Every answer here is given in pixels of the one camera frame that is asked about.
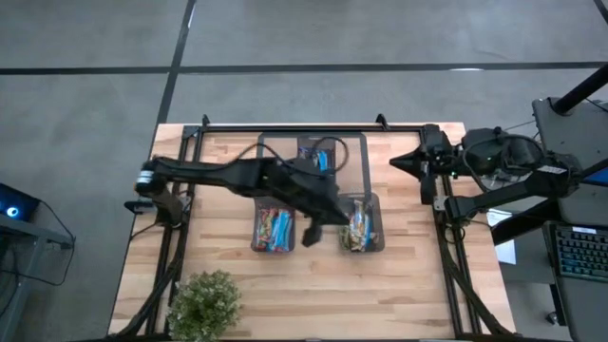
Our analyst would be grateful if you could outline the grey equipment cart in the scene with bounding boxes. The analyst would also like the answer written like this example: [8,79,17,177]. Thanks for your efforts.
[531,97,608,342]

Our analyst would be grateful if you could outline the grey translucent plastic bin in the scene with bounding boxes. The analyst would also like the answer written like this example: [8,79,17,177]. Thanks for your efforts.
[336,192,386,255]
[250,192,297,254]
[294,134,338,186]

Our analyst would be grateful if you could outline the black pole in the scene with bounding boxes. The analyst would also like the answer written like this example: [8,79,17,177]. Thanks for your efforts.
[553,64,608,116]

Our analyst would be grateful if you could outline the gold granola bar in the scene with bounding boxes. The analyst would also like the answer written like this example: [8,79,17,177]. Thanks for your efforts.
[337,223,353,253]

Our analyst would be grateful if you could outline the grey side table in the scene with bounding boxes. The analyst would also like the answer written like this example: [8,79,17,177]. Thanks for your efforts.
[0,199,77,342]

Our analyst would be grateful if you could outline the black computer blue light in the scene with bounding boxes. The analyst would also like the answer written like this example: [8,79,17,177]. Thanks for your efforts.
[0,182,42,223]

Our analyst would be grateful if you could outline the black aluminium rig frame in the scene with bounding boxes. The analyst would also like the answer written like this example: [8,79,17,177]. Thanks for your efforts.
[108,113,517,342]

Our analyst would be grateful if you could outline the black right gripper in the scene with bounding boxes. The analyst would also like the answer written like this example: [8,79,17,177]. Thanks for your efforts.
[389,140,469,206]

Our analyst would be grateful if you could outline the green potted plant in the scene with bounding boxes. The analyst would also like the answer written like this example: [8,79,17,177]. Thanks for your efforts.
[165,269,243,342]

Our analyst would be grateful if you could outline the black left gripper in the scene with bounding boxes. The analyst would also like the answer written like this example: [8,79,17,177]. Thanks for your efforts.
[288,176,353,249]

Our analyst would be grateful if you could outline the black cart strut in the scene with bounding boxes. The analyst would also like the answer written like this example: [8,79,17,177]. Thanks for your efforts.
[491,199,562,247]

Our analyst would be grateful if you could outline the white paper sheet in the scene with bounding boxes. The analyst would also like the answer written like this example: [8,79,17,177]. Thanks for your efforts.
[484,208,518,266]

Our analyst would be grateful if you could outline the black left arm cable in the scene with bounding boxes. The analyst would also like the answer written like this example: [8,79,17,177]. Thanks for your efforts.
[235,136,351,177]

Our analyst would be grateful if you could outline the blue granola bar pink ends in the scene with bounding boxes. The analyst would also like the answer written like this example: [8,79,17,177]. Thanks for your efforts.
[271,216,284,253]
[282,212,294,253]
[275,211,289,252]

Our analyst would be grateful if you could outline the backlit laptop keyboard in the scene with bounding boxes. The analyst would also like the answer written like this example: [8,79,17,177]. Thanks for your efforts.
[550,222,608,282]

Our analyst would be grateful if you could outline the reddish granola bar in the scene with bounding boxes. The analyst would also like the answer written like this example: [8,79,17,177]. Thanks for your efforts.
[264,207,279,252]
[256,208,270,251]

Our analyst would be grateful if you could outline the black tablet blue screen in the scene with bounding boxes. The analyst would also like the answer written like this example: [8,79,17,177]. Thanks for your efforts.
[581,165,608,188]

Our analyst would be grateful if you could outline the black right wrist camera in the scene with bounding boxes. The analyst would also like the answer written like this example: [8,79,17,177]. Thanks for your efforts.
[422,123,453,153]

